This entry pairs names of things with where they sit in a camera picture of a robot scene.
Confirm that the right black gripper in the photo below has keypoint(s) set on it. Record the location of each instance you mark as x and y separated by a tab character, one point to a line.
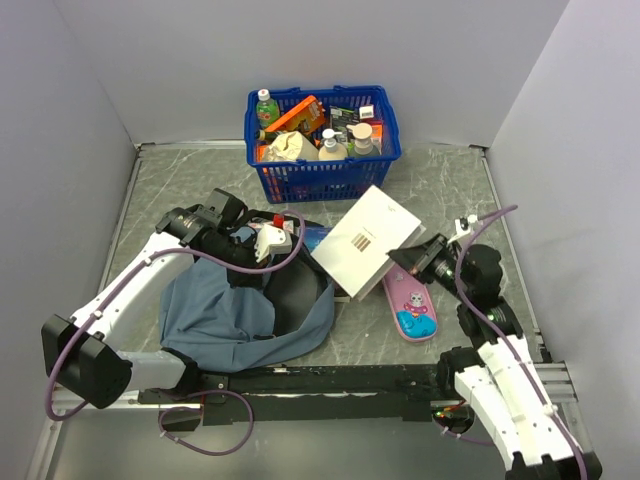
420	258

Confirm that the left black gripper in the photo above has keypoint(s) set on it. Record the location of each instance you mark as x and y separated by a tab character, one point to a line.
243	278

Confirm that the pink cat pencil case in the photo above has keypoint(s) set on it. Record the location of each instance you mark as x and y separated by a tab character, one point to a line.
411	305

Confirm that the white notebook with barcode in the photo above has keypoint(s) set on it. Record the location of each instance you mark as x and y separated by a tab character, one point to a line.
355	252

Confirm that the Jane Eyre book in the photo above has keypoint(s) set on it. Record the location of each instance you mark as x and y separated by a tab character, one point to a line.
313	236

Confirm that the blue grey backpack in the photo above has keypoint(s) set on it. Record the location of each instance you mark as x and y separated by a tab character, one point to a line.
229	330

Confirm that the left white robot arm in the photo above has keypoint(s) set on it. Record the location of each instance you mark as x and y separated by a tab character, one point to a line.
84	353

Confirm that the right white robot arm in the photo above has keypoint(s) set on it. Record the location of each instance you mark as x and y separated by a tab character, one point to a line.
496	375

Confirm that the beige crumpled paper bag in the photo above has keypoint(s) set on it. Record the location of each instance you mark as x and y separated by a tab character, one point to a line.
290	147

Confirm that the blue plastic shopping basket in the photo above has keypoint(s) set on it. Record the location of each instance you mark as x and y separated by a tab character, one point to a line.
305	180

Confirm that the beige pump bottle white cap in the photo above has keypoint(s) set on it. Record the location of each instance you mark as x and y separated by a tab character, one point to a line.
331	149

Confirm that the orange box in basket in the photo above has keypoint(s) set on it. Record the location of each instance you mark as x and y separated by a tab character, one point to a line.
377	134

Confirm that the grey pump bottle beige cap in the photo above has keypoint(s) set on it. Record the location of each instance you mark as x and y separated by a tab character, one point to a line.
362	145

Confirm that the green drink bottle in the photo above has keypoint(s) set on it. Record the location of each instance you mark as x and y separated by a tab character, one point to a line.
267	109

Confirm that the orange snack box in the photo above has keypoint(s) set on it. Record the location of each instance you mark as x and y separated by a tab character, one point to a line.
305	117

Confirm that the small white barcode box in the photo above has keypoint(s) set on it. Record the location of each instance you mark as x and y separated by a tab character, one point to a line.
366	112

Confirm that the black green product box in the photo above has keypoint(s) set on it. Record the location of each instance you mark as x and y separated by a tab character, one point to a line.
342	118

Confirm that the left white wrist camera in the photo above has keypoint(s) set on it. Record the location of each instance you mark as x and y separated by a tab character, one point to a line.
273	238

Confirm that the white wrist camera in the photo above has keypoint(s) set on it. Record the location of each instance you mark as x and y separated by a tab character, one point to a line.
464	227
273	238

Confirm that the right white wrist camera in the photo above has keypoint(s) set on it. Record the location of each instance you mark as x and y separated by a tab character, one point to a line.
464	227

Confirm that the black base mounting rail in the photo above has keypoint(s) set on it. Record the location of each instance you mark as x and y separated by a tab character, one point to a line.
415	393

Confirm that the aluminium frame rail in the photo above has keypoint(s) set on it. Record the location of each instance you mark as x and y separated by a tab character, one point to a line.
555	375

